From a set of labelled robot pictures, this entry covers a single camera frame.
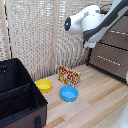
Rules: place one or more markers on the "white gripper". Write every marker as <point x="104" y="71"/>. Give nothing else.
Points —
<point x="89" y="44"/>

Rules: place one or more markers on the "thin wooden post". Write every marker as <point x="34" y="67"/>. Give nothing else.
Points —
<point x="4" y="30"/>

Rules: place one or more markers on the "blue plastic bowl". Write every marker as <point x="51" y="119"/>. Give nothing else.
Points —
<point x="69" y="94"/>

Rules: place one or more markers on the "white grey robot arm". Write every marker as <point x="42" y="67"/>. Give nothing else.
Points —
<point x="83" y="20"/>

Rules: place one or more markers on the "red yellow snack box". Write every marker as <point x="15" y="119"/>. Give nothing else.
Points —
<point x="69" y="76"/>

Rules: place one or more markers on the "black fabric storage box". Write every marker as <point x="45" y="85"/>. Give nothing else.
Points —
<point x="20" y="100"/>

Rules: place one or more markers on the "wide wooden post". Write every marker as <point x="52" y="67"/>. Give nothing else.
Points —
<point x="54" y="40"/>

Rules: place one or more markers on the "dark wooden drawer cabinet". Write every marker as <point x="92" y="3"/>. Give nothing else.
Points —
<point x="88" y="58"/>

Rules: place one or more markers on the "yellow plastic bowl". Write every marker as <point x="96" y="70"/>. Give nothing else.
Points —
<point x="44" y="86"/>

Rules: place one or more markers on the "bamboo blind curtain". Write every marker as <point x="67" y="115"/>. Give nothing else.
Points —
<point x="30" y="33"/>

